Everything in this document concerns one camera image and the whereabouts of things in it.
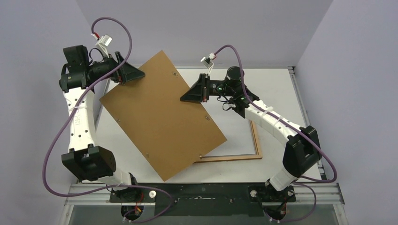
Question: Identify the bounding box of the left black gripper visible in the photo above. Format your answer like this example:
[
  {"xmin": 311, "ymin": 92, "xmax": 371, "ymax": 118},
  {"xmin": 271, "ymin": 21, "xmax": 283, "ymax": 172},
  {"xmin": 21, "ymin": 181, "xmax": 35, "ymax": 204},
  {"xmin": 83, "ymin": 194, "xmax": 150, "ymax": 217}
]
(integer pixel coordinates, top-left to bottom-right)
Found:
[{"xmin": 87, "ymin": 51, "xmax": 145, "ymax": 83}]

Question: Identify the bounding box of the brown cardboard backing board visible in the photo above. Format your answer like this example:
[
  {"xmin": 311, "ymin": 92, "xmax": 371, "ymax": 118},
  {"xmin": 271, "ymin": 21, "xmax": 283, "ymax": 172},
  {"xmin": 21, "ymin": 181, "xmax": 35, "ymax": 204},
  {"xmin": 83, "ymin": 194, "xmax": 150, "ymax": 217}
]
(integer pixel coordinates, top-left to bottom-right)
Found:
[{"xmin": 100, "ymin": 51, "xmax": 227, "ymax": 181}]

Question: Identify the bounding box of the printed plant photo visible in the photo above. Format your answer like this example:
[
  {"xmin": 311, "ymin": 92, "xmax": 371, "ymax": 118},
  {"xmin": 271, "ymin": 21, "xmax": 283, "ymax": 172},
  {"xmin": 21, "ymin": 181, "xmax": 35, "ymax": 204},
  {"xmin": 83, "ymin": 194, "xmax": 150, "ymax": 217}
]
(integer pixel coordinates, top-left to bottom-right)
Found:
[{"xmin": 202, "ymin": 98, "xmax": 255, "ymax": 157}]

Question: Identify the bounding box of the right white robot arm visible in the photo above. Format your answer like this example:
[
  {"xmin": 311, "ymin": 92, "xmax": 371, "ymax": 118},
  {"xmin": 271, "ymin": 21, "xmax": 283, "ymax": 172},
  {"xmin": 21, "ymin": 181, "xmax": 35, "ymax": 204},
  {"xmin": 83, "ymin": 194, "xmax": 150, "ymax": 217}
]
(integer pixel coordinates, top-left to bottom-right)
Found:
[{"xmin": 180, "ymin": 66, "xmax": 321, "ymax": 201}]

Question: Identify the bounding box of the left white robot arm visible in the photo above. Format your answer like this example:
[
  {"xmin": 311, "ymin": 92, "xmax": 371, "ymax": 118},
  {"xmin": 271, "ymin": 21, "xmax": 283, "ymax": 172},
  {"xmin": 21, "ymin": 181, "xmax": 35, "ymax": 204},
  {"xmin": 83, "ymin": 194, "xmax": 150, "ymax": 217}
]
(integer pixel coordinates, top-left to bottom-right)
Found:
[{"xmin": 59, "ymin": 45, "xmax": 145, "ymax": 202}]

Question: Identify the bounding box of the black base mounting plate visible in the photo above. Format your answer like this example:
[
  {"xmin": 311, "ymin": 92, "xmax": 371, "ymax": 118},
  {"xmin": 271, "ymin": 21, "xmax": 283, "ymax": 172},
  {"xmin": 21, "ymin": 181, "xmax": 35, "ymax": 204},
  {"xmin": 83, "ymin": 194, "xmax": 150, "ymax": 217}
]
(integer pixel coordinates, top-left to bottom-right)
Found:
[{"xmin": 109, "ymin": 182, "xmax": 296, "ymax": 217}]

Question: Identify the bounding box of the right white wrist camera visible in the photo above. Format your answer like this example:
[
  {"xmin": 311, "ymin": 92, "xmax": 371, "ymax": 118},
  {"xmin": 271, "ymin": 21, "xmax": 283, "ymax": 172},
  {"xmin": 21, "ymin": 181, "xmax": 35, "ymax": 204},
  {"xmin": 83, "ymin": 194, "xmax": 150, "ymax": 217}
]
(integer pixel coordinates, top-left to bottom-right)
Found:
[{"xmin": 200, "ymin": 53, "xmax": 216, "ymax": 74}]

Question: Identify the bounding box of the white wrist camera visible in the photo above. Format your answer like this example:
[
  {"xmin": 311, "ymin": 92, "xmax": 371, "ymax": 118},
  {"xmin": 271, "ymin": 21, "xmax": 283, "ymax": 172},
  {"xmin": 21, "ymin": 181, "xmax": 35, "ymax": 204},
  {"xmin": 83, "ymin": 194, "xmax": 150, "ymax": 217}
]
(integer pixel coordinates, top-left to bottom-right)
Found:
[
  {"xmin": 92, "ymin": 33, "xmax": 112, "ymax": 58},
  {"xmin": 200, "ymin": 53, "xmax": 216, "ymax": 74}
]

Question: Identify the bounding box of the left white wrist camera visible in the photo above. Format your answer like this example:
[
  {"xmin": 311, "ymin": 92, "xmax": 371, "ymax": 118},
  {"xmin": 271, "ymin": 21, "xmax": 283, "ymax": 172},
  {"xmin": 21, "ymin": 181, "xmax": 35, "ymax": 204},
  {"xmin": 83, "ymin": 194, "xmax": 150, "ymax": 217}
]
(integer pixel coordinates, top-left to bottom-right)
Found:
[{"xmin": 92, "ymin": 33, "xmax": 112, "ymax": 58}]

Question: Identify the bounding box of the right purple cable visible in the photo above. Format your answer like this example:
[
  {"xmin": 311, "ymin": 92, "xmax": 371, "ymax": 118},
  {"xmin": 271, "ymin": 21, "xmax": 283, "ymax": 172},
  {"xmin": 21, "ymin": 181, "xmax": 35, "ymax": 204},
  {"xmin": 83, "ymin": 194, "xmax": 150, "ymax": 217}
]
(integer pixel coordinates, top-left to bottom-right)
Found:
[{"xmin": 214, "ymin": 44, "xmax": 338, "ymax": 224}]

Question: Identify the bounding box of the purple cable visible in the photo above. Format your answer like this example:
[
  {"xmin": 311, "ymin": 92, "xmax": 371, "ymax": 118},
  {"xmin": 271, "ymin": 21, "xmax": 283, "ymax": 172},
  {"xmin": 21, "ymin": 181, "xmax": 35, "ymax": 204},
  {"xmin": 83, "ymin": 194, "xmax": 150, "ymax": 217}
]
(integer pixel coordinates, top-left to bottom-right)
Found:
[
  {"xmin": 214, "ymin": 44, "xmax": 338, "ymax": 224},
  {"xmin": 42, "ymin": 17, "xmax": 174, "ymax": 224}
]

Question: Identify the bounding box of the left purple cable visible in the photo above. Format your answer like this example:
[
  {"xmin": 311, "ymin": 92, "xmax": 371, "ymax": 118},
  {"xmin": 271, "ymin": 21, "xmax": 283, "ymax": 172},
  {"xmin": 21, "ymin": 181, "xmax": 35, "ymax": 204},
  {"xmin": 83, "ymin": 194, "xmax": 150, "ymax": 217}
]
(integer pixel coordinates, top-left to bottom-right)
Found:
[{"xmin": 42, "ymin": 17, "xmax": 174, "ymax": 224}]

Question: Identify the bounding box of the wooden picture frame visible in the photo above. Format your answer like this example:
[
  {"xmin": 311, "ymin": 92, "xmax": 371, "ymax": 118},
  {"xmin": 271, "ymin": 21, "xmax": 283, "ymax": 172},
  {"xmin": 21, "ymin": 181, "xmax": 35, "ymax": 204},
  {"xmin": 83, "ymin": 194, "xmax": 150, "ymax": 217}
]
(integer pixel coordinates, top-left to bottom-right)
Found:
[{"xmin": 197, "ymin": 122, "xmax": 263, "ymax": 163}]

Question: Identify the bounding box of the aluminium rail front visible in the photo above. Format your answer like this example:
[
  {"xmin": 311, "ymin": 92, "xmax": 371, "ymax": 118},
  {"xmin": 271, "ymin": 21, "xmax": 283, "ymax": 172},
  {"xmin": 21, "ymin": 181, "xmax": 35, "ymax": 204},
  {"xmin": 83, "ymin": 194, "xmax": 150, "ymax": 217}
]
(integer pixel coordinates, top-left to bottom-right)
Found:
[{"xmin": 66, "ymin": 183, "xmax": 344, "ymax": 214}]

